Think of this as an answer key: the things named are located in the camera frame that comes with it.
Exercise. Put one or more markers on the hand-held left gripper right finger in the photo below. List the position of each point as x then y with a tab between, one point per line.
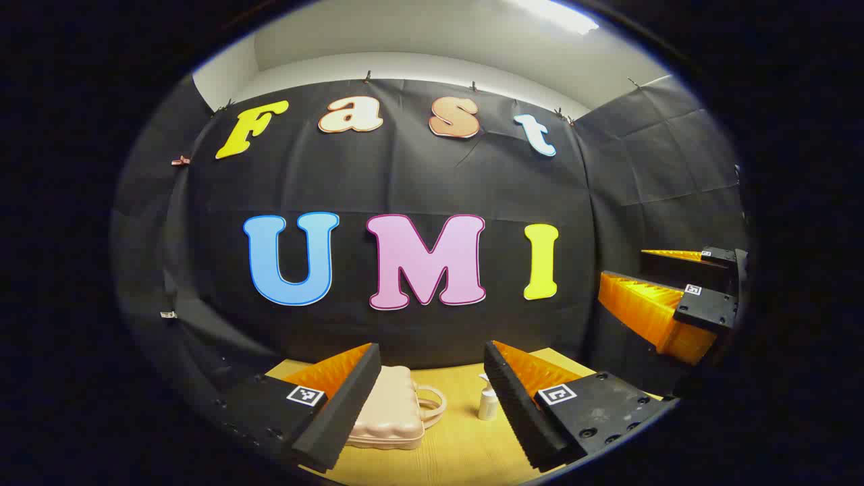
523	418

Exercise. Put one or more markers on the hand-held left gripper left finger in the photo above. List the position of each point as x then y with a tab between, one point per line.
344	412

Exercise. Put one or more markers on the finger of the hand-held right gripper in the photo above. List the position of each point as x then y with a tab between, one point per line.
719	256
705	312

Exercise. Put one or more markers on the white pump bottle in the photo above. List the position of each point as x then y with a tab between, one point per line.
487	405

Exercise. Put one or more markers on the pink suitcase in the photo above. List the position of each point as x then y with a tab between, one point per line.
391	412

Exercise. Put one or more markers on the small red cloth clip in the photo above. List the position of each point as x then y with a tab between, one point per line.
180	160

